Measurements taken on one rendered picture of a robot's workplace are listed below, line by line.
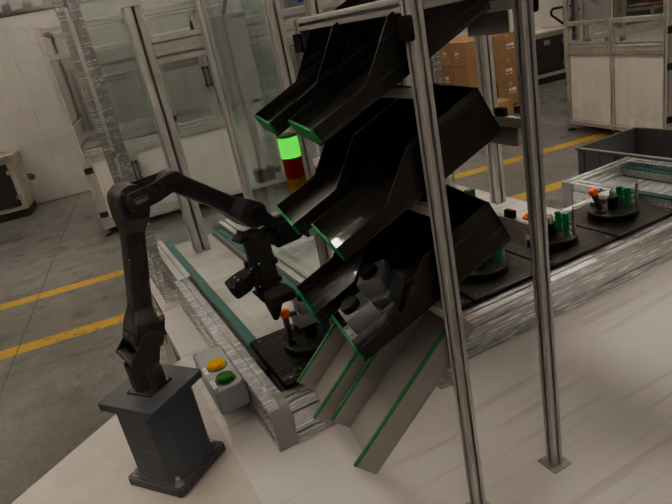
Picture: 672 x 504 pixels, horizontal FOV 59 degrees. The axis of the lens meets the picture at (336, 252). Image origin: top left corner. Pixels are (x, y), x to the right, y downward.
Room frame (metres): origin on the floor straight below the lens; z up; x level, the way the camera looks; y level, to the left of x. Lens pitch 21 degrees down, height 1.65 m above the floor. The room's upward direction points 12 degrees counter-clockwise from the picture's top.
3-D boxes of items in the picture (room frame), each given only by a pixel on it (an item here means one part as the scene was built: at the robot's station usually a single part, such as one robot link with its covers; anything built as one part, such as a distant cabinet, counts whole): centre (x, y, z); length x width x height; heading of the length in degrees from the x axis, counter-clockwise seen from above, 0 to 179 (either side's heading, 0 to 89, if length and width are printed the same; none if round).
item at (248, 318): (1.50, 0.19, 0.91); 0.84 x 0.28 x 0.10; 23
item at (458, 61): (8.41, -2.36, 0.52); 1.20 x 0.81 x 1.05; 14
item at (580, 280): (1.41, -0.35, 0.91); 1.24 x 0.33 x 0.10; 113
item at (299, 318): (1.22, 0.08, 1.06); 0.08 x 0.04 x 0.07; 113
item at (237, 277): (1.16, 0.21, 1.18); 0.07 x 0.07 x 0.06; 25
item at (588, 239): (1.51, -0.59, 1.01); 0.24 x 0.24 x 0.13; 23
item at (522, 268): (1.41, -0.37, 1.01); 0.24 x 0.24 x 0.13; 23
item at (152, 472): (1.02, 0.41, 0.96); 0.15 x 0.15 x 0.20; 59
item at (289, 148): (1.44, 0.06, 1.38); 0.05 x 0.05 x 0.05
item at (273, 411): (1.41, 0.34, 0.91); 0.89 x 0.06 x 0.11; 23
